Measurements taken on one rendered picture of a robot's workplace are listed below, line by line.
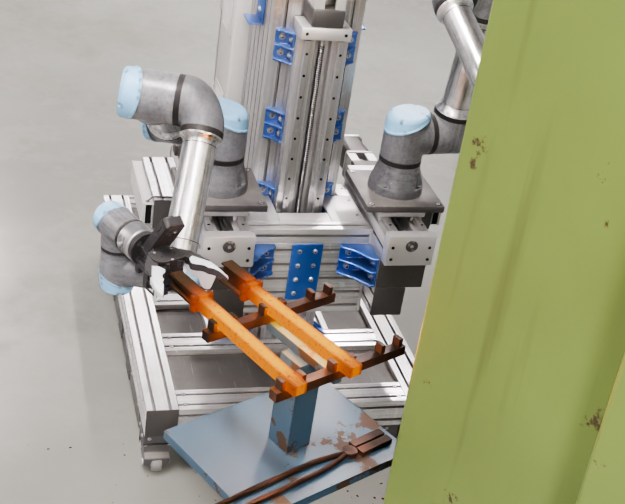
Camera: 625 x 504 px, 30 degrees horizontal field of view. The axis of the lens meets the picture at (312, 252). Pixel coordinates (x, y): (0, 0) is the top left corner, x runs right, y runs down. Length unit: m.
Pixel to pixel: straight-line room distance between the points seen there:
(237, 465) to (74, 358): 1.59
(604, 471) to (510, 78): 0.54
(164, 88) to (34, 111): 2.94
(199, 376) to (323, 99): 0.89
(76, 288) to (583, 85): 2.87
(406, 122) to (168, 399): 1.01
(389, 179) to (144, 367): 0.90
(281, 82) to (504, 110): 1.59
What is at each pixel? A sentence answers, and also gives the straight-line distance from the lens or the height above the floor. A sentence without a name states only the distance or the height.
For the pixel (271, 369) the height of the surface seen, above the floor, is 1.00.
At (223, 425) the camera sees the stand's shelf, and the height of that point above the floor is 0.74.
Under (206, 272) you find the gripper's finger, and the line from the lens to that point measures 2.35.
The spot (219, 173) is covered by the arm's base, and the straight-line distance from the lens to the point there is 3.05.
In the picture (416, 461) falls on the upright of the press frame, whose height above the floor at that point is 1.00.
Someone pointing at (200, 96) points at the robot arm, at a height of 1.23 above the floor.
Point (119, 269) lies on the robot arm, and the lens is 2.52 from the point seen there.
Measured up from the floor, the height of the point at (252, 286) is 1.01.
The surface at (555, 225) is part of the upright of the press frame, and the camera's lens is 1.62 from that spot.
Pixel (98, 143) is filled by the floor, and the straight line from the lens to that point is 5.23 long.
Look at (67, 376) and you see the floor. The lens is 3.75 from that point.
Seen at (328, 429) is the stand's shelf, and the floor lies 0.74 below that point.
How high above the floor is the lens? 2.22
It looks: 29 degrees down
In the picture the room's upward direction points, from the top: 9 degrees clockwise
